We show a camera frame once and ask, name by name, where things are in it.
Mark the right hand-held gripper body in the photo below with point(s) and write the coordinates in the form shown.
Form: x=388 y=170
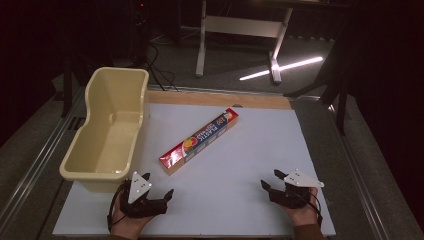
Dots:
x=295 y=191

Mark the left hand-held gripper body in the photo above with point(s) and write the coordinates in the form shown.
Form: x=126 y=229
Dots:
x=140 y=196

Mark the cream plastic tub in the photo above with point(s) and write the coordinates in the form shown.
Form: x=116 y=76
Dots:
x=110 y=133

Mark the red and blue plastic wrap box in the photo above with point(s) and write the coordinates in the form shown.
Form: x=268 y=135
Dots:
x=200 y=140

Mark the person's right hand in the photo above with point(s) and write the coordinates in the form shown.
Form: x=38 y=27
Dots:
x=303 y=215

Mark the person's left hand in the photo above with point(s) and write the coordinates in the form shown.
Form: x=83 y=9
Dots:
x=128 y=225

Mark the wooden board strip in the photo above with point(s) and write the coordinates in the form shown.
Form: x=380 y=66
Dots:
x=216 y=99

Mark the black metal stand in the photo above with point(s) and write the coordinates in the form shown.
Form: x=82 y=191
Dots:
x=333 y=80

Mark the metal rail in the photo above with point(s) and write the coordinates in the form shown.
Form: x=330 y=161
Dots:
x=366 y=173
x=36 y=163

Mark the white metal desk frame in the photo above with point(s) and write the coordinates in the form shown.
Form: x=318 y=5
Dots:
x=243 y=26

